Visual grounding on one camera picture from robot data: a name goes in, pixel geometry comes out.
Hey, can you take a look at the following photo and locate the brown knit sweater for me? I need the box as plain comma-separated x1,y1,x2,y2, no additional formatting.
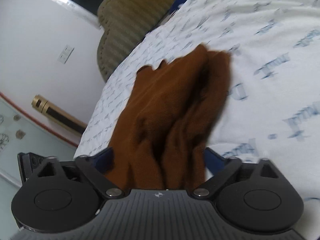
105,45,231,190

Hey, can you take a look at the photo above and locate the gold tower air conditioner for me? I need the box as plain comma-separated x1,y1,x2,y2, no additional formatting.
31,95,87,136

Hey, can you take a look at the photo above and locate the frosted glass wardrobe door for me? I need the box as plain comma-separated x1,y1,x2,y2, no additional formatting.
1,99,76,239

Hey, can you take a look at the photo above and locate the white script-print bed sheet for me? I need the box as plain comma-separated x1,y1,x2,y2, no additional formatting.
76,0,319,201

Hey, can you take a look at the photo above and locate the olive striped headboard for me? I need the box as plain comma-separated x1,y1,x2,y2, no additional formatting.
97,0,176,81

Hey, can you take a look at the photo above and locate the blue garment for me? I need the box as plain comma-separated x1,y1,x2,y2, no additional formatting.
168,0,187,14

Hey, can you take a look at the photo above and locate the white wall socket panel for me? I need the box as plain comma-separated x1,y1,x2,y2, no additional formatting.
57,45,74,64

